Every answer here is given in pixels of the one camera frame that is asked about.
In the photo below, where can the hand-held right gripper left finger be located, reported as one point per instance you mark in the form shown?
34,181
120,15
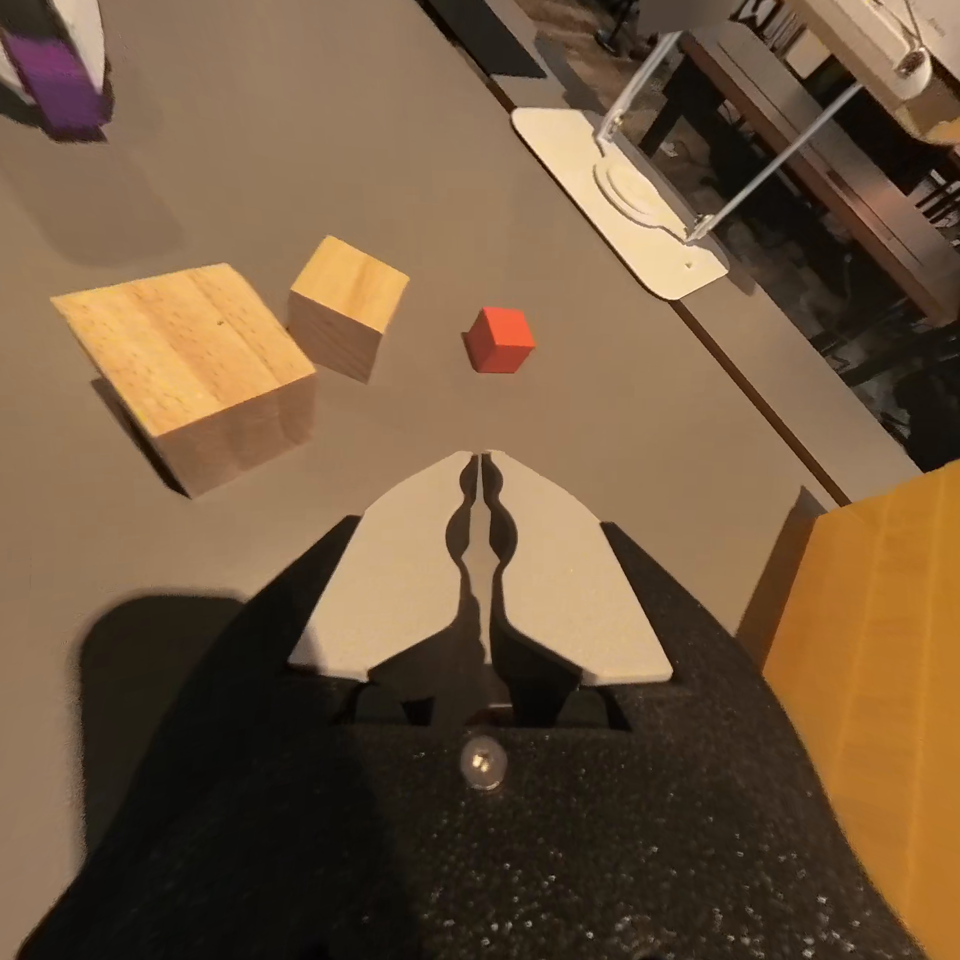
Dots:
397,577

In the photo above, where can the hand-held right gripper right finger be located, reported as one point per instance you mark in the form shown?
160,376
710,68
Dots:
570,592

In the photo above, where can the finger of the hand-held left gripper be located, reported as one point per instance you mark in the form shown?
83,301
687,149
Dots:
86,34
11,79

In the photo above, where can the purple cube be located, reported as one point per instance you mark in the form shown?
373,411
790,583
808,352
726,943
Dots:
60,90

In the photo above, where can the red cube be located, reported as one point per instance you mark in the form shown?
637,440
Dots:
499,337

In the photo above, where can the small wooden cube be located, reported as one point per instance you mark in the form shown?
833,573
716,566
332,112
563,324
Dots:
349,300

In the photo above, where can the large wooden cube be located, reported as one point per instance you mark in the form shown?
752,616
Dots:
180,352

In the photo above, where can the yellow wooden box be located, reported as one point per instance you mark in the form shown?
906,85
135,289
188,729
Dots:
877,675

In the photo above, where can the dark flat mat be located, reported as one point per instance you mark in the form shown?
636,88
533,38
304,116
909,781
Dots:
495,37

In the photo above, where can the dark wooden table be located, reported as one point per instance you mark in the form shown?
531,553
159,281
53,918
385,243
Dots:
847,187

